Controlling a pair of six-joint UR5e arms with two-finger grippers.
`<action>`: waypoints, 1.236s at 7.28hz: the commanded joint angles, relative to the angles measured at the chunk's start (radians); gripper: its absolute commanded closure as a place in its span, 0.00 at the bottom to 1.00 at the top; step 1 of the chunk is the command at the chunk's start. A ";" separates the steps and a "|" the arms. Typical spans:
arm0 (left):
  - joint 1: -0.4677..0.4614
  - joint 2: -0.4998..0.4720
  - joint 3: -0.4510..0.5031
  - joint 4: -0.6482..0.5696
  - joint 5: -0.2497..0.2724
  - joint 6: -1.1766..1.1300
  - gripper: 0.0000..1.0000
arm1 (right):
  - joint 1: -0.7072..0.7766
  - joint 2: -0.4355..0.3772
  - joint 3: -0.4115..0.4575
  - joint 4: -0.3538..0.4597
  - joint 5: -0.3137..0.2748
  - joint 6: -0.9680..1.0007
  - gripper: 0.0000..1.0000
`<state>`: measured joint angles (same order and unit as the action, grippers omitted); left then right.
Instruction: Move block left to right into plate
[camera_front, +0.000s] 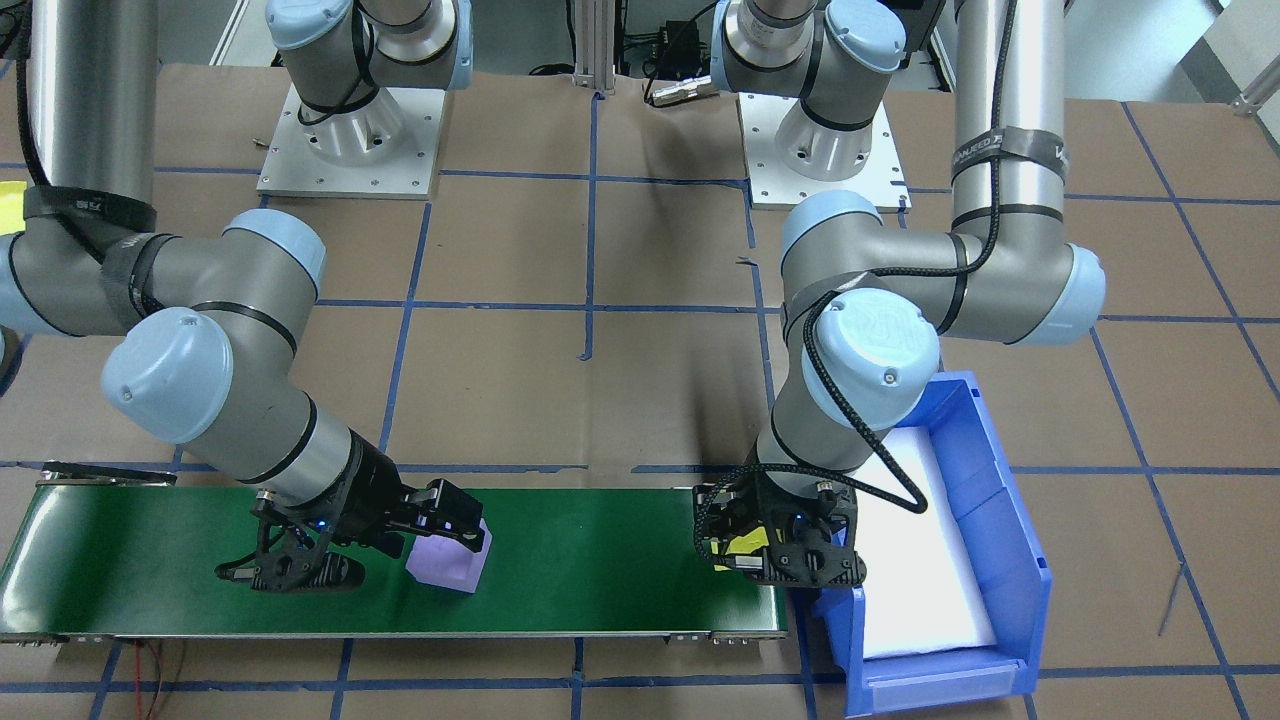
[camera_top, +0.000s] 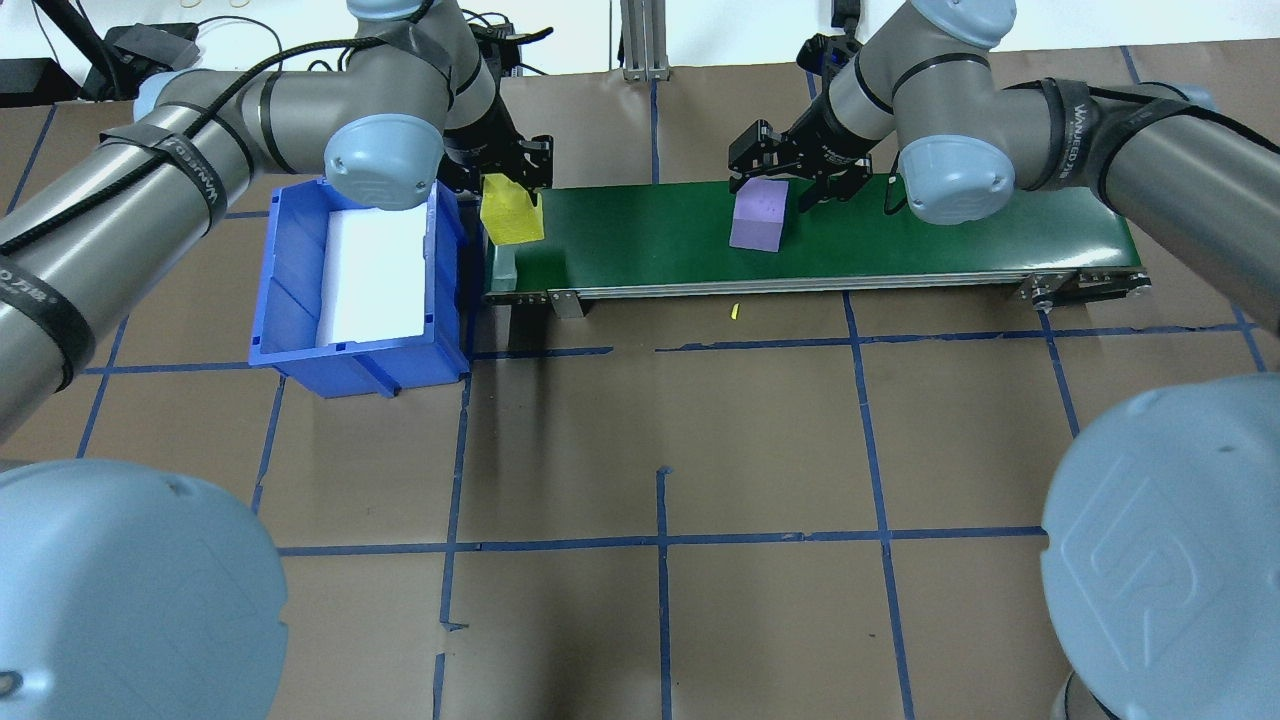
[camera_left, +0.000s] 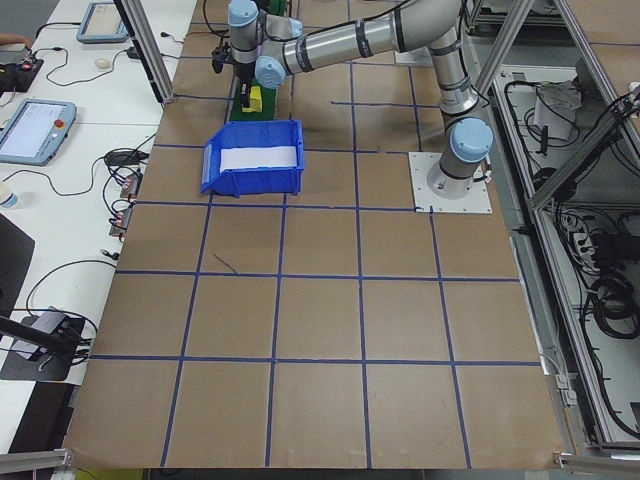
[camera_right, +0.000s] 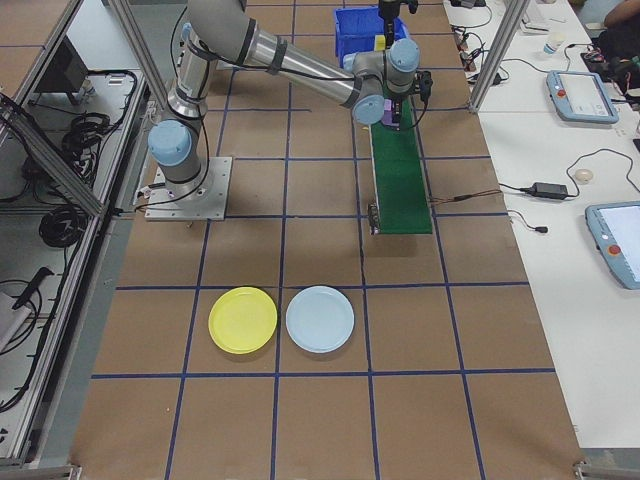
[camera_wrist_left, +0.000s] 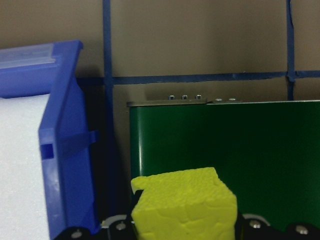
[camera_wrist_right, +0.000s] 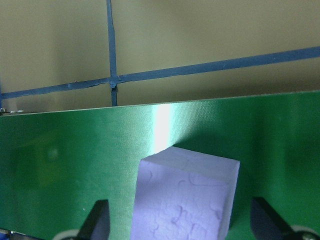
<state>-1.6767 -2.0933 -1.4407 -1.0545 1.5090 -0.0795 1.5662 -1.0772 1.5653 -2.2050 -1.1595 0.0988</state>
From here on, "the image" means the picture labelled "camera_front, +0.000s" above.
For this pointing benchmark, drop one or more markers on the black power adapter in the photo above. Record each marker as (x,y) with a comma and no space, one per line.
(678,42)

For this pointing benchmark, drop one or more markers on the yellow plate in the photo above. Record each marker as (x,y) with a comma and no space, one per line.
(8,205)

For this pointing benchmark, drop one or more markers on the aluminium corner bar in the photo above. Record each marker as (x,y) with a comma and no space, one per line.
(1258,98)

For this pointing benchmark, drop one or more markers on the yellow foam block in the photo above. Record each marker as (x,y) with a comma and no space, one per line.
(748,545)

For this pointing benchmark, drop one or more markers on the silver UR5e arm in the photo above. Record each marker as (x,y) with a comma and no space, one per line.
(200,400)
(1010,80)

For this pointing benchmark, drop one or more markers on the green conveyor belt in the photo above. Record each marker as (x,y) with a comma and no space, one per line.
(600,560)

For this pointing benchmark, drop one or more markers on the white foam pad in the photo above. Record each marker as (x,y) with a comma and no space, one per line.
(920,580)

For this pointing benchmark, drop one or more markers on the silver metal connector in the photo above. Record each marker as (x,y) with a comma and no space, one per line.
(680,90)

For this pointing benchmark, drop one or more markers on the purple foam block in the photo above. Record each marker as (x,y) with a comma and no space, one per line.
(445,570)

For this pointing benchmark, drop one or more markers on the white square base plate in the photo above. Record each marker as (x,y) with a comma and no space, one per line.
(410,175)
(770,190)

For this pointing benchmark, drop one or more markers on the blue plastic storage bin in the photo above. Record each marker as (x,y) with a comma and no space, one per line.
(1000,560)

